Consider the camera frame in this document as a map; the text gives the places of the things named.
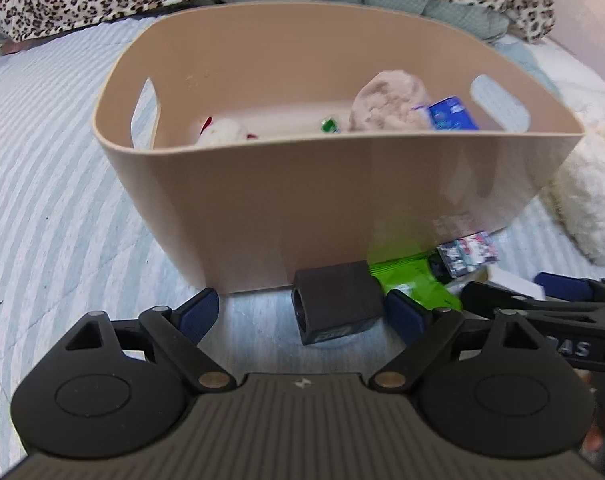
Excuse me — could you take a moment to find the black rectangular box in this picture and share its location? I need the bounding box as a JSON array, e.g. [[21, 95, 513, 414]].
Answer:
[[291, 261, 387, 346]]

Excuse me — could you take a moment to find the white flat box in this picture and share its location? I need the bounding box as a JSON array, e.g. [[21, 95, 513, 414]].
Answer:
[[477, 266, 544, 302]]

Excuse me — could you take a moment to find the green snack packet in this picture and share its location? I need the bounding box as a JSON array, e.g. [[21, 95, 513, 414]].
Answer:
[[367, 256, 464, 312]]

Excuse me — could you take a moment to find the person's right hand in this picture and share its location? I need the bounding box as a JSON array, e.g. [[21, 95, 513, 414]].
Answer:
[[581, 371, 605, 466]]

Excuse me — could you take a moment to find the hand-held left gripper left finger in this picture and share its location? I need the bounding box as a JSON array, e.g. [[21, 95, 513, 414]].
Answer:
[[65, 287, 234, 394]]

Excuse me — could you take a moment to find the beige fuzzy plush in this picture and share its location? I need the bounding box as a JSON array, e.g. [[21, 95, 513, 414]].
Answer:
[[347, 70, 432, 132]]

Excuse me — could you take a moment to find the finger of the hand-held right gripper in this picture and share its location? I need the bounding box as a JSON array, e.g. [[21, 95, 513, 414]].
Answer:
[[461, 281, 605, 322], [535, 272, 605, 306]]

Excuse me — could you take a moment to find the white and red plush toy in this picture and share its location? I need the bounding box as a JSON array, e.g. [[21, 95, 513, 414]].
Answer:
[[195, 116, 260, 147]]

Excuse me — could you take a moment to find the blue and white box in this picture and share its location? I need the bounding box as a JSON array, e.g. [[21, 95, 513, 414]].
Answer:
[[427, 96, 480, 132]]

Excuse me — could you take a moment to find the white fluffy plush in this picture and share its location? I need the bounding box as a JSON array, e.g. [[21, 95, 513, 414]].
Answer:
[[547, 82, 605, 267]]

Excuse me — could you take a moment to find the small printed card pack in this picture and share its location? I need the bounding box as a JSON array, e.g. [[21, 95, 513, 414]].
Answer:
[[429, 231, 500, 281]]

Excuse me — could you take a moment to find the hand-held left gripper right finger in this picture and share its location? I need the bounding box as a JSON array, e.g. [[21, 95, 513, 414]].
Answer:
[[373, 288, 544, 394]]

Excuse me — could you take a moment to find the beige plastic basket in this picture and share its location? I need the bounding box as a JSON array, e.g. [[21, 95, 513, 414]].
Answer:
[[91, 0, 586, 295]]

